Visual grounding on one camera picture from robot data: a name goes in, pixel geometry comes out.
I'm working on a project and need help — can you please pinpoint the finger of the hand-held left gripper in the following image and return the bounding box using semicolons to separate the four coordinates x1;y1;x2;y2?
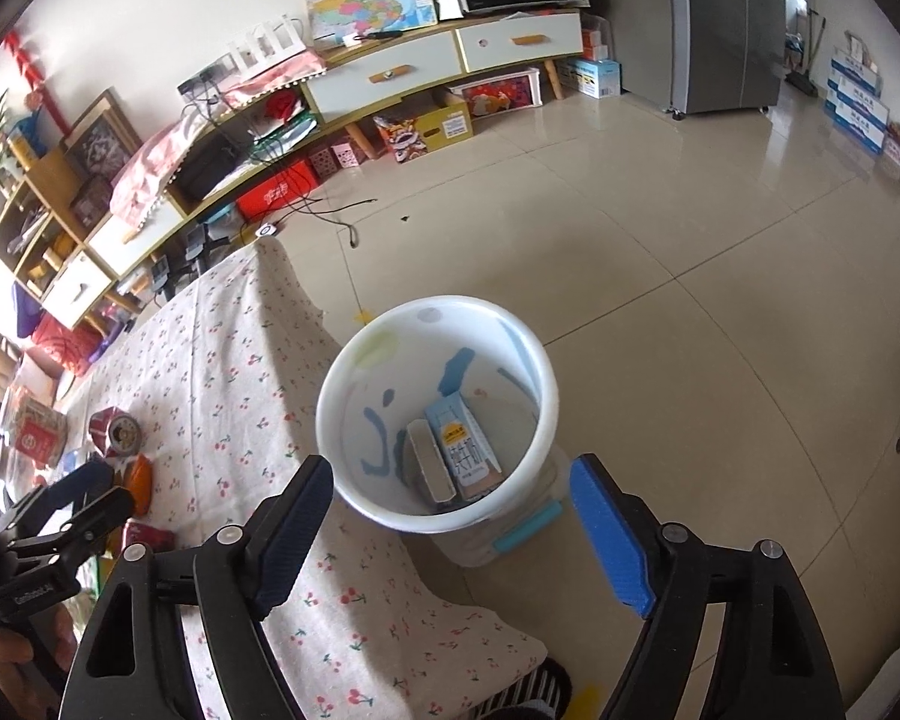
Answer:
0;459;125;533
7;486;136;565

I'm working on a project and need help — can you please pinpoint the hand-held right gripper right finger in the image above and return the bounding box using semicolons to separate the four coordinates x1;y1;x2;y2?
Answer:
568;454;845;720

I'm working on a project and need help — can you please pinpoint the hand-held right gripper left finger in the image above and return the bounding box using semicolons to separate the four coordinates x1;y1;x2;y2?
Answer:
60;454;336;720

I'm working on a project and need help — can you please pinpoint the crushed red can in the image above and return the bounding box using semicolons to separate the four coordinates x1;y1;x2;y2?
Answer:
88;406;143;458

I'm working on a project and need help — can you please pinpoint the white plastic bucket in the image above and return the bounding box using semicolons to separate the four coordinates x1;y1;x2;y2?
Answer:
316;296;571;567

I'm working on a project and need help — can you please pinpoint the person's left hand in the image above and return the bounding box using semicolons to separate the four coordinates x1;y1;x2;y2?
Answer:
0;604;80;698

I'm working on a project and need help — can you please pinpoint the glass jar with red label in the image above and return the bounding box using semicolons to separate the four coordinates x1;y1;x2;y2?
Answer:
0;386;70;466

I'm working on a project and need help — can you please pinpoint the red packet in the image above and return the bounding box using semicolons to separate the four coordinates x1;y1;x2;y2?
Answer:
122;521;177;554

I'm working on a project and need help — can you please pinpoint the cherry print tablecloth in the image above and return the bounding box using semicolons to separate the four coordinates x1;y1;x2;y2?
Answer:
0;240;548;720

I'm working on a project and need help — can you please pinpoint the red bag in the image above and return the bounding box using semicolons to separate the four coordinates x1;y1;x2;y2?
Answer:
30;311;110;376

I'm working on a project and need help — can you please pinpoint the blue white milk carton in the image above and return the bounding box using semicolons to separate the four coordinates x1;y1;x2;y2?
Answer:
424;392;505;500

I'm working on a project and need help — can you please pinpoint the striped cloth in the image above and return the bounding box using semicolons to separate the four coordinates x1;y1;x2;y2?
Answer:
472;656;571;720

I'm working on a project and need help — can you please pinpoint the purple bag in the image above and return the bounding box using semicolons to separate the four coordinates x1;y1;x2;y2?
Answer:
11;281;46;338

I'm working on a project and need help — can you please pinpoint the wooden shelf unit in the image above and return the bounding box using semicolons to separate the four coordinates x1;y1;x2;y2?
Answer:
0;146;117;331

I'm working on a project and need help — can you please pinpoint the grey black device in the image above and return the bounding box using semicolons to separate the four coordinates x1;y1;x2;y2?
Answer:
180;229;230;271
146;255;177;301

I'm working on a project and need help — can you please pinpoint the pink cloth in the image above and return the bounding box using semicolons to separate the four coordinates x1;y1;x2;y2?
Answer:
109;120;211;230
225;49;327;110

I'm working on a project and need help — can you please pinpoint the red flat box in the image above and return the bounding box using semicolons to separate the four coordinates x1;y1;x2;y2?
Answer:
236;161;322;222

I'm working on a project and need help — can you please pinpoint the framed picture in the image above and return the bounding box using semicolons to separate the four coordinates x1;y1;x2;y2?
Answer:
60;88;143;181

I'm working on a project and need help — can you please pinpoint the black set-top box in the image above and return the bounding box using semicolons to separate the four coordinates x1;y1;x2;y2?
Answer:
172;139;260;200

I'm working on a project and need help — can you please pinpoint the green white bag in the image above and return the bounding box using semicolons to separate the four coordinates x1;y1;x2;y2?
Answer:
251;116;320;155

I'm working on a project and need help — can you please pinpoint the grey power strip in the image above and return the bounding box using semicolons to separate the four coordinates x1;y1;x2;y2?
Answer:
176;67;230;102

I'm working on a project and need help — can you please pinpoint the yellow printed cardboard box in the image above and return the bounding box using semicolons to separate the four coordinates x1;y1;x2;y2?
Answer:
373;105;475;162

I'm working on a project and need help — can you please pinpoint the red white storage box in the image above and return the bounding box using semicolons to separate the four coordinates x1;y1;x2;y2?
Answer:
450;67;545;117

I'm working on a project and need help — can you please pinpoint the blue white small box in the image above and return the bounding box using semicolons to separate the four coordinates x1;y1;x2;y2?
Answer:
570;56;622;98

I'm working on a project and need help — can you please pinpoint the white wooden TV cabinet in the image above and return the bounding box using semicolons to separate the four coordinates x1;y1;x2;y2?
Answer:
86;7;605;282

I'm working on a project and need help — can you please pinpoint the white blue cardboard carton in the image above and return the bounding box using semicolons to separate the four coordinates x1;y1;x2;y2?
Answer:
823;101;892;155
829;45;882;87
825;75;887;113

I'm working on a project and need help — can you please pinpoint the white letter decoration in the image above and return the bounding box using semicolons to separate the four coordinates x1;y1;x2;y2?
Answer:
225;15;305;72

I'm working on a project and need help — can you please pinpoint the broom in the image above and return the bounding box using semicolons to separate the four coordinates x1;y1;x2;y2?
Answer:
784;7;826;98

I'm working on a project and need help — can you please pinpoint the grey refrigerator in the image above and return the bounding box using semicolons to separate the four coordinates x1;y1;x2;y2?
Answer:
615;0;787;117

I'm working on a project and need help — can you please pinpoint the black cable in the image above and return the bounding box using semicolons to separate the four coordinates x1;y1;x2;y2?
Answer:
255;195;380;248

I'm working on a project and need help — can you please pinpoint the red wall hanging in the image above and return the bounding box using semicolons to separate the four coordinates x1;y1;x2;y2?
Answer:
4;30;68;136

